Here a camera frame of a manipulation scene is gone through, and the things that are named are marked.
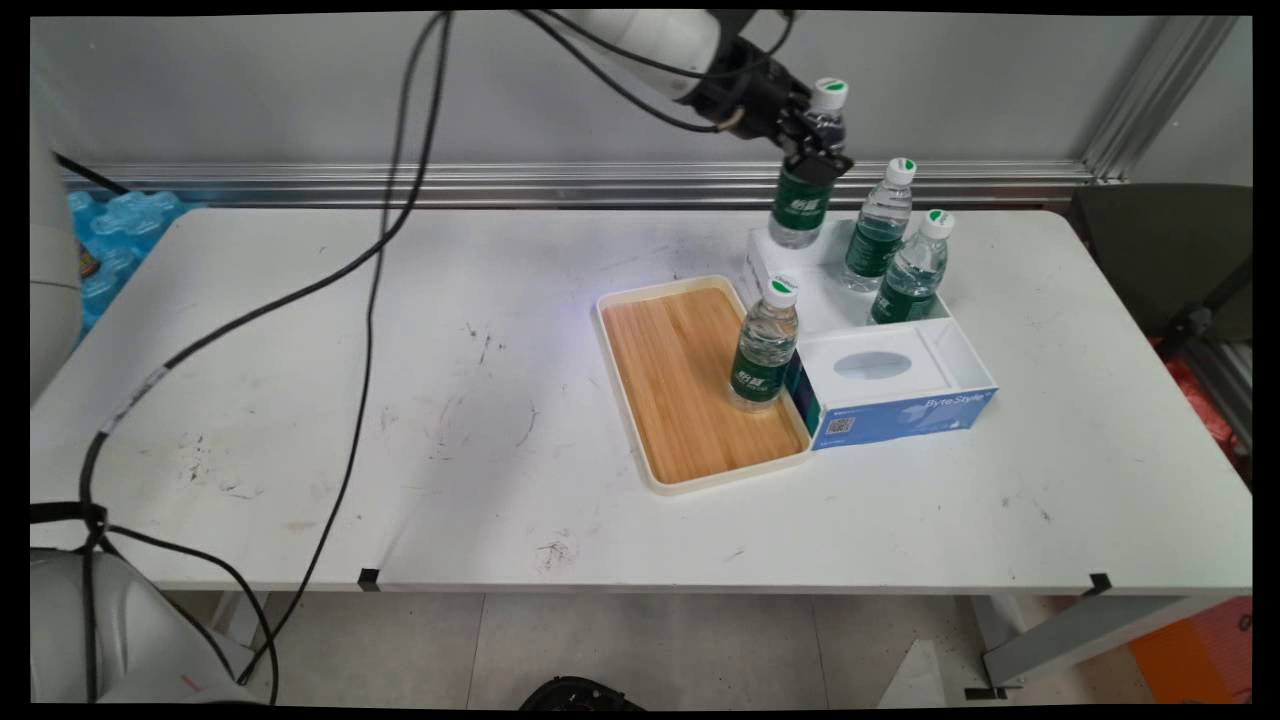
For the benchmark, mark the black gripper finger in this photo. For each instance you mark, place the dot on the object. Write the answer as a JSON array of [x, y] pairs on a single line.
[[822, 167], [812, 118]]

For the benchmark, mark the dark grey chair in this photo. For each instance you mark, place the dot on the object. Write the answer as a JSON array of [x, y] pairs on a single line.
[[1150, 250]]

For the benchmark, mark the white tissue box oval opening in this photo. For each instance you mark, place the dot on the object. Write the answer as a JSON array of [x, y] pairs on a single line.
[[905, 385]]

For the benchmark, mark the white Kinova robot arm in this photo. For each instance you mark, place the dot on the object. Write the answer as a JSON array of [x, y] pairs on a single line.
[[650, 40]]

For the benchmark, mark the white and blue cardboard box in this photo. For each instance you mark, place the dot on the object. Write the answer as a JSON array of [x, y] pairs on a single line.
[[900, 420]]

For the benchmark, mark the orange floor mat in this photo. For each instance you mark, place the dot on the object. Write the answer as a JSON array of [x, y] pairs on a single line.
[[1195, 655]]

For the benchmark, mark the wooden tray with cream rim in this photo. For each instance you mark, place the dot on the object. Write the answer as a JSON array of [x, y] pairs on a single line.
[[675, 385]]

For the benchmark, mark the black tape piece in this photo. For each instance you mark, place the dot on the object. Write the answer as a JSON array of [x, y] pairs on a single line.
[[1100, 584], [369, 578]]

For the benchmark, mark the shrink-wrapped water bottle pack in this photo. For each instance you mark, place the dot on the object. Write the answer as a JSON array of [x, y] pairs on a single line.
[[120, 235]]

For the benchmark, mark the white table leg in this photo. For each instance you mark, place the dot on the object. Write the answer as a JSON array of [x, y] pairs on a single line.
[[1080, 635]]

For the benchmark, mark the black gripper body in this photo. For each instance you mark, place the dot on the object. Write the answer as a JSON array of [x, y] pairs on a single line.
[[755, 100]]

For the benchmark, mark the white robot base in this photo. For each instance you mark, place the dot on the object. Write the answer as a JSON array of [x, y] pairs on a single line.
[[140, 630]]

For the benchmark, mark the slanted aluminium profile post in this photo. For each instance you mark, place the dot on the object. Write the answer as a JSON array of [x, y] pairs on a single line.
[[1160, 95]]

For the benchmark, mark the black round object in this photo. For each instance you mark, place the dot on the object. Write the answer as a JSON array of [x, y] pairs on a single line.
[[580, 695]]

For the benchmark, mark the green label water bottle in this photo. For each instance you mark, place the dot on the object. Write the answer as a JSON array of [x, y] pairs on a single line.
[[762, 365], [875, 245], [908, 285], [798, 210]]

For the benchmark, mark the horizontal aluminium profile rail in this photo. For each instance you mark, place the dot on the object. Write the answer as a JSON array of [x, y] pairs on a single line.
[[500, 185]]

